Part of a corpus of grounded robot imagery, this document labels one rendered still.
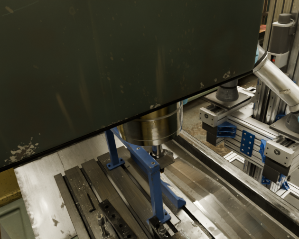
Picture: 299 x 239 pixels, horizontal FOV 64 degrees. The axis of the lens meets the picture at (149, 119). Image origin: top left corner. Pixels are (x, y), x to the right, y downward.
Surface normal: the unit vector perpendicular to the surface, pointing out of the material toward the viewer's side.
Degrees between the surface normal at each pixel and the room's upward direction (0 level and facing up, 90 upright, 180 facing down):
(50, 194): 24
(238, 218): 8
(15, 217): 0
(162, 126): 90
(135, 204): 0
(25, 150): 90
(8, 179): 90
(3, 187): 90
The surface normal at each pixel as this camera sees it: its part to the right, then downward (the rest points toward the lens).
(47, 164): 0.14, -0.60
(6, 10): 0.53, 0.41
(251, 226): -0.01, -0.78
